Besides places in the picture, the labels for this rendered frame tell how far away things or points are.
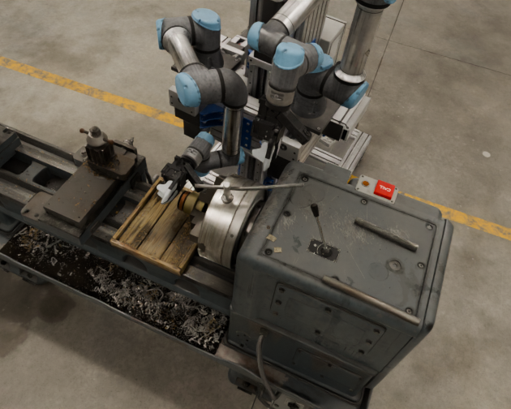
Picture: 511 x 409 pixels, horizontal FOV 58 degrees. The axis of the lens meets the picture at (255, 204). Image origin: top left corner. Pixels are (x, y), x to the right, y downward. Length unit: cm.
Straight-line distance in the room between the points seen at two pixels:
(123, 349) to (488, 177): 276
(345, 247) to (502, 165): 264
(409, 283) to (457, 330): 154
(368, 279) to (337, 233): 17
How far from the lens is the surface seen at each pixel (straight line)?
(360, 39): 165
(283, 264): 134
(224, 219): 146
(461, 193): 356
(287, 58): 122
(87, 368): 260
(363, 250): 142
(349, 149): 318
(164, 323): 199
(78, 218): 182
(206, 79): 159
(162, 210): 189
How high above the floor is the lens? 240
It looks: 52 degrees down
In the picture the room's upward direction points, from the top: 8 degrees clockwise
